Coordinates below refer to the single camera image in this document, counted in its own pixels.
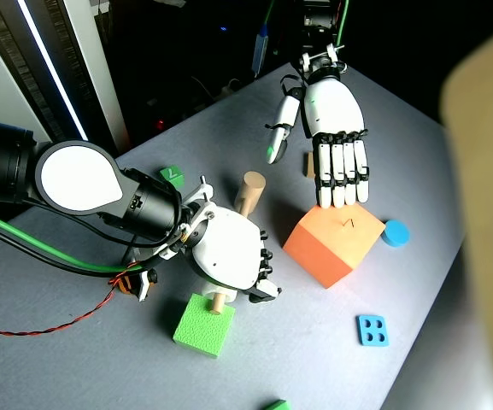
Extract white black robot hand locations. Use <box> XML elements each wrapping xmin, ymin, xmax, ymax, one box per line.
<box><xmin>185</xmin><ymin>203</ymin><xmax>283</xmax><ymax>305</ymax></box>
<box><xmin>265</xmin><ymin>78</ymin><xmax>371</xmax><ymax>210</ymax></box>

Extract orange box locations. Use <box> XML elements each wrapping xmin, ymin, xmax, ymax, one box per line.
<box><xmin>283</xmin><ymin>203</ymin><xmax>386</xmax><ymax>290</ymax></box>

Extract large green textured block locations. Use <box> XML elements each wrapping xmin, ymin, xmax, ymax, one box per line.
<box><xmin>172</xmin><ymin>293</ymin><xmax>237</xmax><ymax>359</ymax></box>

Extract blue round disc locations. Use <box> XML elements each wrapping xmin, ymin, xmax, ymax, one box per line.
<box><xmin>380</xmin><ymin>220</ymin><xmax>411</xmax><ymax>249</ymax></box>

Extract blue square four-hole block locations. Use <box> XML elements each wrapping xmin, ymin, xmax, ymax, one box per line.
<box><xmin>355</xmin><ymin>314</ymin><xmax>390</xmax><ymax>346</ymax></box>

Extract small green cube white mark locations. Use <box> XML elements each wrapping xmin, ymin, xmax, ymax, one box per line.
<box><xmin>158</xmin><ymin>166</ymin><xmax>186</xmax><ymax>191</ymax></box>

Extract grey table cloth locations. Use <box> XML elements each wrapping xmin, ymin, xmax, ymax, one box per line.
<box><xmin>0</xmin><ymin>61</ymin><xmax>469</xmax><ymax>410</ymax></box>

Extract white pillar with light strip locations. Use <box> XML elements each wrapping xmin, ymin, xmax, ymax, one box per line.
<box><xmin>0</xmin><ymin>0</ymin><xmax>132</xmax><ymax>155</ymax></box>

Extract green cable of arm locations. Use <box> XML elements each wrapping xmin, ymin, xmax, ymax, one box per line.
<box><xmin>0</xmin><ymin>205</ymin><xmax>153</xmax><ymax>274</ymax></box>
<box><xmin>334</xmin><ymin>0</ymin><xmax>351</xmax><ymax>49</ymax></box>

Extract blue white cable connector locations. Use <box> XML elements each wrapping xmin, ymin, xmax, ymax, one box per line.
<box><xmin>251</xmin><ymin>24</ymin><xmax>270</xmax><ymax>79</ymax></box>

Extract orange white wrist camera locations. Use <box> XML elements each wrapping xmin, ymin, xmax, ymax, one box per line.
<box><xmin>120</xmin><ymin>266</ymin><xmax>160</xmax><ymax>302</ymax></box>

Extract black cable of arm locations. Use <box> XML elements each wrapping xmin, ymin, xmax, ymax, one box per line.
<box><xmin>0</xmin><ymin>215</ymin><xmax>144</xmax><ymax>279</ymax></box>

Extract red black twisted cable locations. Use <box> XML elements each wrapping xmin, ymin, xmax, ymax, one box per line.
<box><xmin>0</xmin><ymin>262</ymin><xmax>144</xmax><ymax>337</ymax></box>

